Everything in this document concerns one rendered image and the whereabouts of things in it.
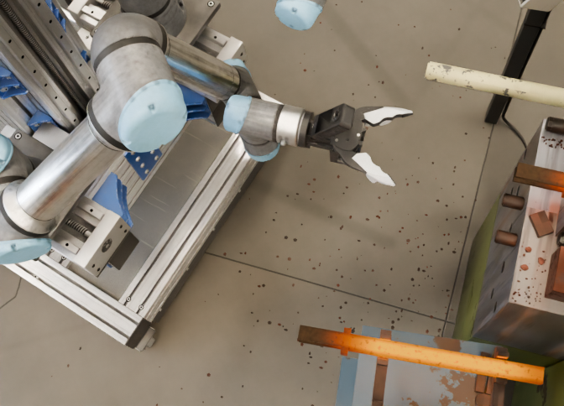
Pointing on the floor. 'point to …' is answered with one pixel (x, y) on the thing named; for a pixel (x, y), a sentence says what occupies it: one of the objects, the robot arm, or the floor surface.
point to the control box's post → (525, 39)
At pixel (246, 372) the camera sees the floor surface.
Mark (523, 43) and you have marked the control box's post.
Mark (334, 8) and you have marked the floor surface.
